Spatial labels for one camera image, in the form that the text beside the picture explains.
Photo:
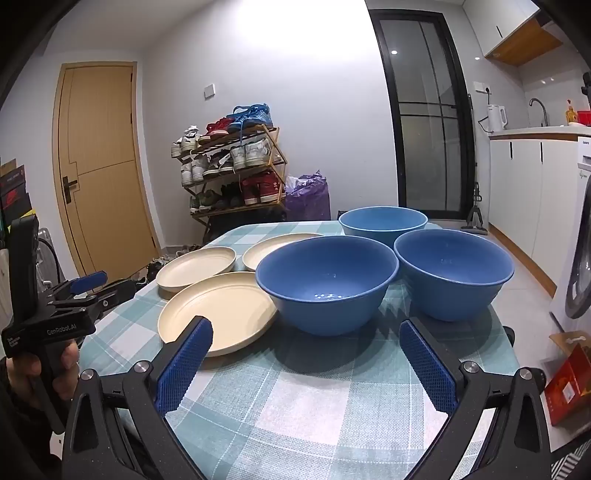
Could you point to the upright vacuum cleaner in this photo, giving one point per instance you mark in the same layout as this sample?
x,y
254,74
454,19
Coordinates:
x,y
475,217

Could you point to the pile of dark shoes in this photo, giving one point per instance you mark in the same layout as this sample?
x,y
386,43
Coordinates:
x,y
154,270

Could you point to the black stand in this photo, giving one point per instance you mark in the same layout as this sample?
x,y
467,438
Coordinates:
x,y
587,90

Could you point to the wooden shoe rack with shoes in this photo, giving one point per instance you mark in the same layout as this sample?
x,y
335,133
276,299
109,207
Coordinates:
x,y
251,154

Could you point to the metal faucet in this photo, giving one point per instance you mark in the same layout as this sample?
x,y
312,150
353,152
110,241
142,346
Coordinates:
x,y
545,117

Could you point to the yellow bottle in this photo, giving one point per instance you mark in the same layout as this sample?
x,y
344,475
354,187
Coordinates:
x,y
571,115

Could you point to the cream plate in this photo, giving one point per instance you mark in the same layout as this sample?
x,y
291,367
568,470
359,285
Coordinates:
x,y
263,254
196,267
217,309

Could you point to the red packet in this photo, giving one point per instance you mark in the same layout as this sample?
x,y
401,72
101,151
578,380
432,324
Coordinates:
x,y
585,117

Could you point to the white wall socket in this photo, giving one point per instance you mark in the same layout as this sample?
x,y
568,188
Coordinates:
x,y
482,87

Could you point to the open cardboard box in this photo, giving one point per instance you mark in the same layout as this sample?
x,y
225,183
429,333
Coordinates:
x,y
570,341

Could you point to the white wooden wall cabinet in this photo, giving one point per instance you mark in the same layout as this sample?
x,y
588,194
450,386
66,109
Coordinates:
x,y
498,27

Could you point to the wooden door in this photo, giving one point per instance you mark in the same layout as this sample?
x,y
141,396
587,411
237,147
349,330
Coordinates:
x,y
106,161

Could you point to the black red shoe box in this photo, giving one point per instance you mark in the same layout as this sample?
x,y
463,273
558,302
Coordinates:
x,y
14,194

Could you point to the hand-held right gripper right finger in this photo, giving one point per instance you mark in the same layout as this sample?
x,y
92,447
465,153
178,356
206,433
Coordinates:
x,y
427,364

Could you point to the teal white checked tablecloth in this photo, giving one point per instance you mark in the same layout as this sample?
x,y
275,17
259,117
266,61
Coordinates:
x,y
300,415

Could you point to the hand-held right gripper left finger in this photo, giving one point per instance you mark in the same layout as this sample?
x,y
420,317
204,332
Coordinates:
x,y
184,364

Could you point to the purple bag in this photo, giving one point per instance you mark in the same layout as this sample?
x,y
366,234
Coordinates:
x,y
309,198

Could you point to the white washing machine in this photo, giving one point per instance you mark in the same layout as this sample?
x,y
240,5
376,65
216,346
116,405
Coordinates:
x,y
582,258

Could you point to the white wall switch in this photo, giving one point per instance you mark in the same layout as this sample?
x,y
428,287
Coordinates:
x,y
209,91

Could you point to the light blue bowl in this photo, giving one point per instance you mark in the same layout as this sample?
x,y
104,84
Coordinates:
x,y
378,224

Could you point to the white electric kettle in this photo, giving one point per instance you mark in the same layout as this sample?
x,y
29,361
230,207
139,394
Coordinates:
x,y
496,120

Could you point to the person's left hand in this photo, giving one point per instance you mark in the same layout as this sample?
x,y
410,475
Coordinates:
x,y
68,369

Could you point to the white base cabinet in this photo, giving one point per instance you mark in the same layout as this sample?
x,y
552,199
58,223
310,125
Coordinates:
x,y
521,194

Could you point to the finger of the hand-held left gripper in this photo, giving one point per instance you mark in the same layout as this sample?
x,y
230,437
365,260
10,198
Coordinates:
x,y
115,290
87,282

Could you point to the black framed glass door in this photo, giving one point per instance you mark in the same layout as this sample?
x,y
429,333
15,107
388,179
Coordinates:
x,y
425,138

